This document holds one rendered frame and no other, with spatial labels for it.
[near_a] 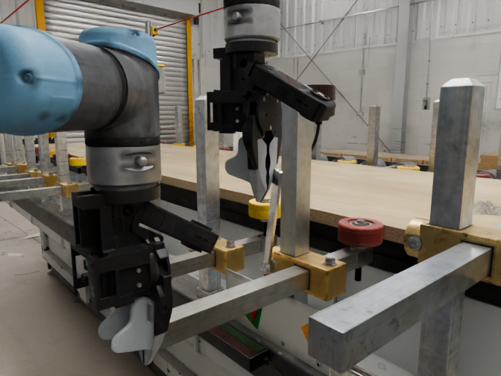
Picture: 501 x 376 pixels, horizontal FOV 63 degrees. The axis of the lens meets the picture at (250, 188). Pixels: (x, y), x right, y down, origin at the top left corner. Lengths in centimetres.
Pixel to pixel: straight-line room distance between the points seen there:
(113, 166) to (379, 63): 844
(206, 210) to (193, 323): 37
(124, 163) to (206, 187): 45
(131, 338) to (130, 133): 22
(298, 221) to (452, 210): 25
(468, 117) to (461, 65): 762
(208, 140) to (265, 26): 35
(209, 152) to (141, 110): 44
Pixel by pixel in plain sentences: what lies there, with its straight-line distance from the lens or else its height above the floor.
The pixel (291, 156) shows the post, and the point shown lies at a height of 103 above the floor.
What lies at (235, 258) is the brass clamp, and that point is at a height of 82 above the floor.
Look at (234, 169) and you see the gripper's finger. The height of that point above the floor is 102.
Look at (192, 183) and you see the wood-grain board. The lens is 123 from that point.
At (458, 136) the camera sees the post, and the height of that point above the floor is 108.
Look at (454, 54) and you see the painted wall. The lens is 819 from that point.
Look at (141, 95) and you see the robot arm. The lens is 41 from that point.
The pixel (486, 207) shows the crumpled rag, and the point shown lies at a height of 91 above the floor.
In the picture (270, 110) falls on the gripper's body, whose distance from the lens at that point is 56.
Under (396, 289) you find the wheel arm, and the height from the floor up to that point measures 96.
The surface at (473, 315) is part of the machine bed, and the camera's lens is 79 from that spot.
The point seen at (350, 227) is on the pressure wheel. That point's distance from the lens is 73.
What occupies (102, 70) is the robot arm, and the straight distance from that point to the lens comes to 36.
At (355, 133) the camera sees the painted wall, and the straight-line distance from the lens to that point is 894.
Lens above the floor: 110
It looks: 10 degrees down
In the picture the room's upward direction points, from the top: straight up
